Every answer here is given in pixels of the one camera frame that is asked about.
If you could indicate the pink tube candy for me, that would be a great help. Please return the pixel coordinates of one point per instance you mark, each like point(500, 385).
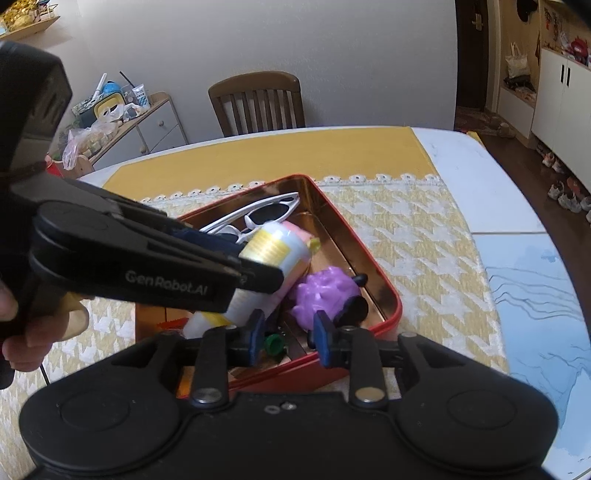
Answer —
point(311, 241)

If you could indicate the yellow houndstooth table mat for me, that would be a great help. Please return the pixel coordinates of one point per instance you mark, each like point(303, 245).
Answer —
point(413, 199)

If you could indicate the white yellow supplement bottle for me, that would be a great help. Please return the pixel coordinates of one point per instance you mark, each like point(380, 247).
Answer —
point(279, 260)

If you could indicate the person left hand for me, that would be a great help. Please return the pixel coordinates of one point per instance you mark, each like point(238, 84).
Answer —
point(26, 352)

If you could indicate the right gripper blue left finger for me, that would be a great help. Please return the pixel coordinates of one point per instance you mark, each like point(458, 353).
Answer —
point(220, 350)

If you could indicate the yellow blue cartoon holder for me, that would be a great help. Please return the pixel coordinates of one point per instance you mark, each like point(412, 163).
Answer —
point(88, 111)

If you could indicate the purple spiky toy figure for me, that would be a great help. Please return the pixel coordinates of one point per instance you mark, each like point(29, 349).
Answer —
point(333, 291)

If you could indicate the white drawer sideboard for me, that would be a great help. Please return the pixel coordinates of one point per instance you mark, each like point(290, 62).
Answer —
point(157, 130)

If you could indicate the wooden slatted chair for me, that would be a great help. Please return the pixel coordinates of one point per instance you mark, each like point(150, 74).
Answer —
point(257, 102)

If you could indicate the white sunglasses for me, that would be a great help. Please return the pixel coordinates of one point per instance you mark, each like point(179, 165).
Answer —
point(240, 225)

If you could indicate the wooden wall shelf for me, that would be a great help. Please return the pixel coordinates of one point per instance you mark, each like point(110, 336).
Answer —
point(29, 30)

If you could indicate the white tote bag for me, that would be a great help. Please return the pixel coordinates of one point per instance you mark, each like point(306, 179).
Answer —
point(517, 62)

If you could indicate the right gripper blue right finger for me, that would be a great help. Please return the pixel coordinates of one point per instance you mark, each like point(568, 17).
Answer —
point(354, 349)

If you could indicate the white wall cabinet unit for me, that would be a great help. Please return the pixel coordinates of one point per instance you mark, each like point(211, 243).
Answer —
point(551, 105)

